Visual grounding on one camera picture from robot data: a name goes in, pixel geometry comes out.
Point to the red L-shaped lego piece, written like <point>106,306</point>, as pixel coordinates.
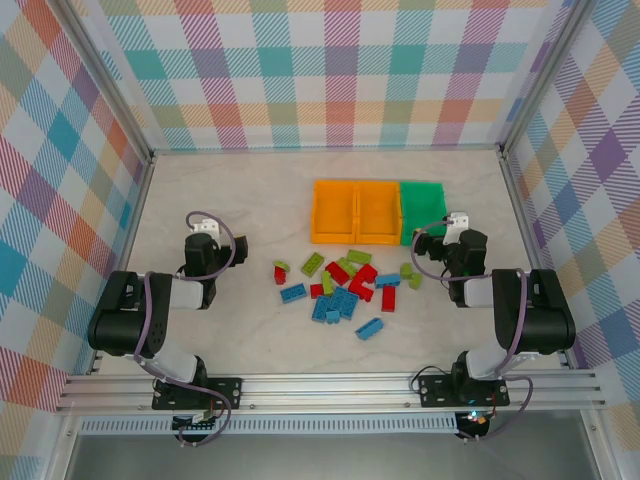
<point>363,284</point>

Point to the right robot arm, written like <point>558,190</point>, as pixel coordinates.
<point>540,320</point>

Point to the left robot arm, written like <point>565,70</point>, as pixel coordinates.
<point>125,320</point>

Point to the green plastic bin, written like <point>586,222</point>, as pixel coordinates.
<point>420,205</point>

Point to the small blue lego brick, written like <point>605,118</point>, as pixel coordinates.
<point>332,316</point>

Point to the grey metal lower panel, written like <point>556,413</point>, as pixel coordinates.
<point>325,460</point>

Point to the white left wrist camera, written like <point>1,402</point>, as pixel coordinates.
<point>206,225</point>

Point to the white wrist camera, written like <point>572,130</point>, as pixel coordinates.
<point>206,225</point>
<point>457,220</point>

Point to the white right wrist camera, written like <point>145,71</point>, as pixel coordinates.
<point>457,220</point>

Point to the aluminium side floor rail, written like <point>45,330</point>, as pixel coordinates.
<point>527,225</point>
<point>131,225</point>

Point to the aluminium back floor rail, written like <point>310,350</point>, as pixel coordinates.
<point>325,151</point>

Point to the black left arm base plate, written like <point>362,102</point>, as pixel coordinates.
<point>225,392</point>

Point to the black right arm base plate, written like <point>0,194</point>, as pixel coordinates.
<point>435,392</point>

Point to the aluminium mounting rail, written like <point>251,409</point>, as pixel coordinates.
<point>325,392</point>

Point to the aluminium corner post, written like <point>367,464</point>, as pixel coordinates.
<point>114,80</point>
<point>534,80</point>

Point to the aluminium frame leg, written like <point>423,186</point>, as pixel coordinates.
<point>597,445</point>
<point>67,445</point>

